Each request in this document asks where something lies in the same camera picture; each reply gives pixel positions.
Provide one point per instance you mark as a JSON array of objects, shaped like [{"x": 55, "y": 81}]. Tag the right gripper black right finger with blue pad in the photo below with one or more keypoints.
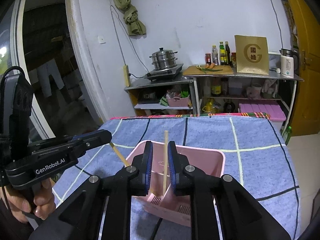
[{"x": 221, "y": 208}]

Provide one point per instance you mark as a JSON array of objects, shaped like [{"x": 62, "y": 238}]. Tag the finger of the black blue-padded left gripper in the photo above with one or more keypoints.
[{"x": 88, "y": 141}]

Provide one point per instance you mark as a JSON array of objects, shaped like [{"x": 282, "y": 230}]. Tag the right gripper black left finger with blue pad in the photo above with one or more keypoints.
[{"x": 100, "y": 208}]

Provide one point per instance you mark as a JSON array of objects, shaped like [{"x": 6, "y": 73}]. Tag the wooden chopstick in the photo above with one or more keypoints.
[
  {"x": 165, "y": 159},
  {"x": 120, "y": 156}
]

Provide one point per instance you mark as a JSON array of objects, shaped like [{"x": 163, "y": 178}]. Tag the pink plastic utensil basket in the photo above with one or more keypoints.
[{"x": 165, "y": 204}]

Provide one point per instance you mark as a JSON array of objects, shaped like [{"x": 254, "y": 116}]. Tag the metal kitchen shelf rack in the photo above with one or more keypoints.
[{"x": 222, "y": 90}]

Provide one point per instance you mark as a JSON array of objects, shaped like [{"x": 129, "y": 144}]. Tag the person's left hand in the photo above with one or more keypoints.
[{"x": 43, "y": 199}]

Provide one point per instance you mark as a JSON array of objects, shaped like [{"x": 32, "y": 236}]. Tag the blue checked table cloth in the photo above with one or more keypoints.
[{"x": 255, "y": 155}]

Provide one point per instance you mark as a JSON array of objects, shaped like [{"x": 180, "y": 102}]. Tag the beige power strip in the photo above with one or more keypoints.
[{"x": 126, "y": 75}]

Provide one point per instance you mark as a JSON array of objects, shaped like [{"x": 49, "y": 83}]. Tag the green bottle on floor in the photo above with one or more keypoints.
[{"x": 287, "y": 135}]

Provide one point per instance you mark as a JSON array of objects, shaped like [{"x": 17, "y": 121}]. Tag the pink small basket on shelf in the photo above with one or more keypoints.
[{"x": 178, "y": 102}]

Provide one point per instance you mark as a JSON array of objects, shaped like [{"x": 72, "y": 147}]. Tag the pink storage box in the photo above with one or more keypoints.
[{"x": 269, "y": 107}]

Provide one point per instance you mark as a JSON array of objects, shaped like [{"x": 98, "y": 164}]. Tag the black induction cooker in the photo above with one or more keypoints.
[{"x": 164, "y": 74}]

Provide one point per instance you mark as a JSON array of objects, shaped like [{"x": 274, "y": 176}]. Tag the stainless steel steamer pot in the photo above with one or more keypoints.
[{"x": 164, "y": 59}]

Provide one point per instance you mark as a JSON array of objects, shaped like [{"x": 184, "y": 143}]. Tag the yellow wooden door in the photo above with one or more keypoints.
[{"x": 305, "y": 117}]

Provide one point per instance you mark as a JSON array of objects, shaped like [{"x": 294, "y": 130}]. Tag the green hanging cloth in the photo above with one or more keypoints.
[{"x": 134, "y": 26}]

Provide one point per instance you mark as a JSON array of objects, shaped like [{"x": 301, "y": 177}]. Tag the yellow oil bottle on shelf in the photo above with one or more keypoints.
[{"x": 216, "y": 86}]

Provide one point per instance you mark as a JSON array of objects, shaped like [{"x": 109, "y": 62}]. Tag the wooden cutting board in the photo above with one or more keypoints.
[{"x": 201, "y": 70}]

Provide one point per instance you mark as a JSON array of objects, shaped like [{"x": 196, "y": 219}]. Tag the red sauce jar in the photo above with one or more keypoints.
[{"x": 208, "y": 58}]

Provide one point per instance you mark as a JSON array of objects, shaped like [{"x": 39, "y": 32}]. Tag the clear plastic bottle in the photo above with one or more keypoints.
[{"x": 215, "y": 55}]

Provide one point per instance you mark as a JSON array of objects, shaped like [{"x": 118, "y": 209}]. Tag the white electric kettle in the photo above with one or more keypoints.
[{"x": 289, "y": 60}]

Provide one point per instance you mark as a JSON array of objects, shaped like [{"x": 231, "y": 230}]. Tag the gold gift box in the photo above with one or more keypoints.
[{"x": 251, "y": 55}]

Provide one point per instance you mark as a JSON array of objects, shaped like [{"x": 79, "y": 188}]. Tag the green-label sauce bottle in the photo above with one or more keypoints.
[{"x": 222, "y": 53}]

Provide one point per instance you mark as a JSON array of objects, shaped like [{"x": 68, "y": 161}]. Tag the dark soy sauce bottle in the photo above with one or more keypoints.
[{"x": 228, "y": 53}]

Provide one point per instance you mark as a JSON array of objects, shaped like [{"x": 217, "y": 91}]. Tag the white wall switch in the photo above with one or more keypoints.
[{"x": 101, "y": 39}]

